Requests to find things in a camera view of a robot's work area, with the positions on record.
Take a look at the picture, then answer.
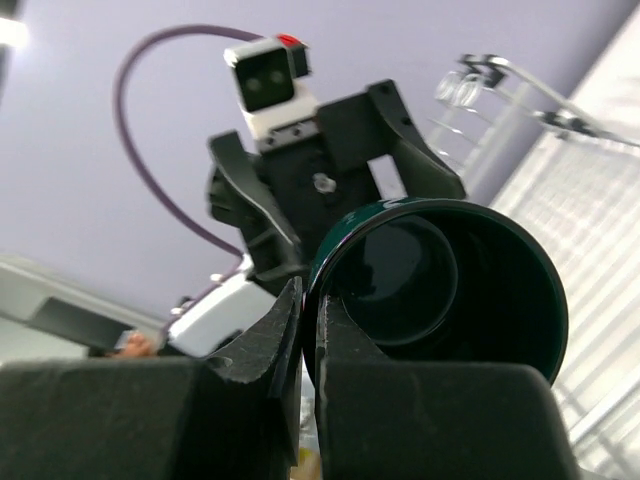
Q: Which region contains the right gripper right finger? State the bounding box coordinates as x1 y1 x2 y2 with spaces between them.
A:
315 298 579 479

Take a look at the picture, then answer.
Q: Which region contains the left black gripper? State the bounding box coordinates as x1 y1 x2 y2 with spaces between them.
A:
209 79 467 282

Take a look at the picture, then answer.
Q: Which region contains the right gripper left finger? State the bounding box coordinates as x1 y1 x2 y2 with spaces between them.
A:
1 278 303 479

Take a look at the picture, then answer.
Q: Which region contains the dark green mug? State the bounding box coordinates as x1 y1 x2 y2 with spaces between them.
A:
302 197 569 382

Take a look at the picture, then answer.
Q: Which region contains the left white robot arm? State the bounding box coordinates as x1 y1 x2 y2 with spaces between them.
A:
168 80 467 358

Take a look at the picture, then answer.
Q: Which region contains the white wire dish rack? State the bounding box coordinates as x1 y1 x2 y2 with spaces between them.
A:
427 54 639 479

